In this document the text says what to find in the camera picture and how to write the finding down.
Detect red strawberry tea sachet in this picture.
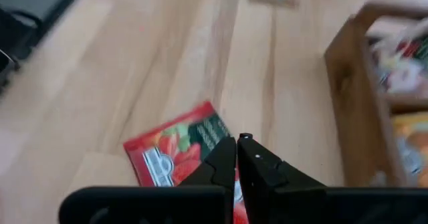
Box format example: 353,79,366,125
366,19,428,96
122,100,250,224

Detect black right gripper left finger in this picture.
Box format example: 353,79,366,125
59,136,237,224

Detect wooden tea caddy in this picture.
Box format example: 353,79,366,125
323,0,428,189

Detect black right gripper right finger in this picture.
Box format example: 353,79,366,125
237,133,428,224

